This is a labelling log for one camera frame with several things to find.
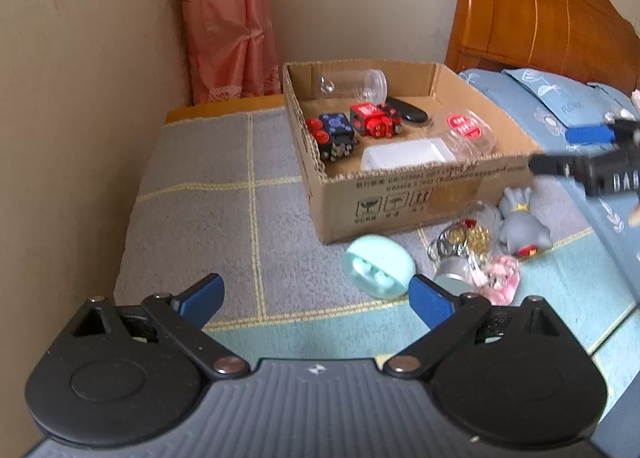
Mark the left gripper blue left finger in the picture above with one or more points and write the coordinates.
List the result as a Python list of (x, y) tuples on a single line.
[(200, 302)]

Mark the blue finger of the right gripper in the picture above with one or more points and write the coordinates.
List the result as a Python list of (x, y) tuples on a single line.
[(568, 166), (600, 134)]

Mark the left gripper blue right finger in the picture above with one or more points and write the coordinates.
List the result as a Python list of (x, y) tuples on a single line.
[(432, 303)]

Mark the pink keychain charm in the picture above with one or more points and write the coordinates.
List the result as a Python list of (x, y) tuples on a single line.
[(498, 279)]

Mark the mint green oval case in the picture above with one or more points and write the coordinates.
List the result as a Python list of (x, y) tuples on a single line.
[(379, 267)]

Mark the grey cat toy car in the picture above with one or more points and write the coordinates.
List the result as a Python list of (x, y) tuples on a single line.
[(521, 234)]

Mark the clear jar red label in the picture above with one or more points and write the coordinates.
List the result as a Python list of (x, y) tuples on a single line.
[(465, 134)]

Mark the white frosted square container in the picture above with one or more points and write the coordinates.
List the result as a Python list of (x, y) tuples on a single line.
[(406, 153)]

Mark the tall clear plastic jar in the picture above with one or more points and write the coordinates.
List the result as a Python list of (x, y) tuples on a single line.
[(361, 86)]

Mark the blue floral pillow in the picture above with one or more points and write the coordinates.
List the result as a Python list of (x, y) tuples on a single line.
[(575, 103)]

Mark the grey teal checked blanket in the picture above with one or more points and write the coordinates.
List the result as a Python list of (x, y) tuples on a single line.
[(224, 196)]

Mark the wooden headboard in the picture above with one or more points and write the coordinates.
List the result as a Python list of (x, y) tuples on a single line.
[(585, 40)]

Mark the brown cardboard box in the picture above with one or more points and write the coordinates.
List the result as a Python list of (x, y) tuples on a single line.
[(345, 202)]

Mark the pink curtain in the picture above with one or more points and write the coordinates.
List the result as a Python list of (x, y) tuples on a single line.
[(231, 49)]

